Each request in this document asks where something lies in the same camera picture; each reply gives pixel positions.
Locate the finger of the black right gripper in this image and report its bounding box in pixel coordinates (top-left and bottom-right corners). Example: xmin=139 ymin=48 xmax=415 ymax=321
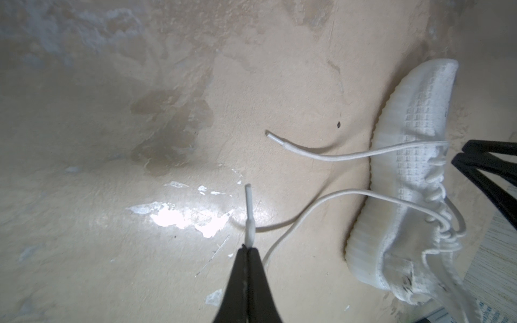
xmin=462 ymin=140 xmax=517 ymax=156
xmin=452 ymin=153 xmax=516 ymax=229

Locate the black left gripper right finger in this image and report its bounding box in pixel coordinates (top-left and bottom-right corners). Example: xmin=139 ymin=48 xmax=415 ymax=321
xmin=246 ymin=248 xmax=282 ymax=323

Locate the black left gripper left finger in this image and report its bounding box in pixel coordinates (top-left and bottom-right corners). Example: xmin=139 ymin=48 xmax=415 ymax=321
xmin=213 ymin=245 xmax=248 ymax=323

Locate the white sneaker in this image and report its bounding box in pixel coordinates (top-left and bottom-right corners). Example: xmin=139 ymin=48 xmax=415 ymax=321
xmin=345 ymin=59 xmax=481 ymax=322

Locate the white shoelace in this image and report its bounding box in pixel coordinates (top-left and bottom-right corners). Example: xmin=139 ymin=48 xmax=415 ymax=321
xmin=262 ymin=131 xmax=467 ymax=268

